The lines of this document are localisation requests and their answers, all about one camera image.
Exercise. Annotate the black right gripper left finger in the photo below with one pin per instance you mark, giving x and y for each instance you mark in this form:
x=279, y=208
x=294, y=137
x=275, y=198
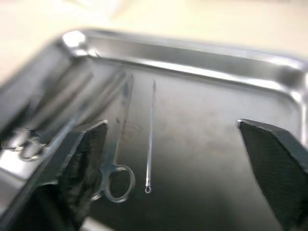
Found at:
x=79, y=168

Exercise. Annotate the silver surgical scissors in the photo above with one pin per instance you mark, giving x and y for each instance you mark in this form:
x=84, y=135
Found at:
x=120, y=156

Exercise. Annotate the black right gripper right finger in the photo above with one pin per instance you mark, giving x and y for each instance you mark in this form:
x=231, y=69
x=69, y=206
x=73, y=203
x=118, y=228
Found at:
x=276, y=173

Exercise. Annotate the shiny metal instrument tray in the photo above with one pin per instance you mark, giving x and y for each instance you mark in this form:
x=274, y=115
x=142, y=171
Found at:
x=192, y=108

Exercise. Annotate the thin metal probe with loop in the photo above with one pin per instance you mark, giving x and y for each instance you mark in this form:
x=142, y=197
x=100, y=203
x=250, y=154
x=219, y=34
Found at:
x=151, y=134

